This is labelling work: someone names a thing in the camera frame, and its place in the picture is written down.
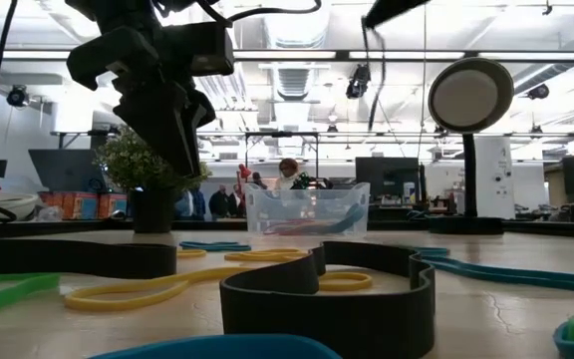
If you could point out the person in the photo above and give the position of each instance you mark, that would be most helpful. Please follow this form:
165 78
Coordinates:
288 172
237 199
218 202
258 180
199 202
183 204

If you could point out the black overhead camera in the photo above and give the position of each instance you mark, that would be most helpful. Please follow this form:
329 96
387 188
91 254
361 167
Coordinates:
359 80

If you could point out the black desk lamp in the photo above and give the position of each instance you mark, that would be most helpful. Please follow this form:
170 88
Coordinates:
469 174

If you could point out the wide blue rubber band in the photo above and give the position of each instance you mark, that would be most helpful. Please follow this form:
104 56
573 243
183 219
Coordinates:
352 217

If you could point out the potted green plant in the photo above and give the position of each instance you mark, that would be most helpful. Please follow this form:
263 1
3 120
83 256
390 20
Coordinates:
152 209

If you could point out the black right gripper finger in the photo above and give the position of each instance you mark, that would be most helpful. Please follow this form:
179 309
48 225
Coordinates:
391 10

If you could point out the long blue rubber band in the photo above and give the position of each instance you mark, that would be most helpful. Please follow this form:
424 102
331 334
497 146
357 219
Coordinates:
516 275

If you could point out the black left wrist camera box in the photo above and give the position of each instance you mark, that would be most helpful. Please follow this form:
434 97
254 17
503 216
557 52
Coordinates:
202 45

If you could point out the black table frame rail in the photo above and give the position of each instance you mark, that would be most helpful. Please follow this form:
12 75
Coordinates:
43 229

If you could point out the white column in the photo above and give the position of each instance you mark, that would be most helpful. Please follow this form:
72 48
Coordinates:
496 169

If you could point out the white bowl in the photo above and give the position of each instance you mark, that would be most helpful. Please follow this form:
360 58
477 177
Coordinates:
18 204

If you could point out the black overhead frame bar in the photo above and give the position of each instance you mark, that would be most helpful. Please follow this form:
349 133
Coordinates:
342 55

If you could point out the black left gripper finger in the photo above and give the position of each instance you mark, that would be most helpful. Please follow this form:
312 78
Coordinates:
167 129
201 109

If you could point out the long yellow rubber band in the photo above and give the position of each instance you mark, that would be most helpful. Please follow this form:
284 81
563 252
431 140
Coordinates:
74 300

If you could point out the orange cardboard box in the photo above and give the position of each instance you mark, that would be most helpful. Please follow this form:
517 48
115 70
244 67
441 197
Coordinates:
112 205
70 205

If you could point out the dark grey monitor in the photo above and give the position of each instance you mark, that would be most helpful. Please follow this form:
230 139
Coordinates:
65 169

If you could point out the wide black rubber band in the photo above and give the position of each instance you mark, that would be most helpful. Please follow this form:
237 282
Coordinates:
68 259
327 319

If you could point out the clear plastic bin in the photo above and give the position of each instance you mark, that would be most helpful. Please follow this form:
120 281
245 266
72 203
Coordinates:
267 204

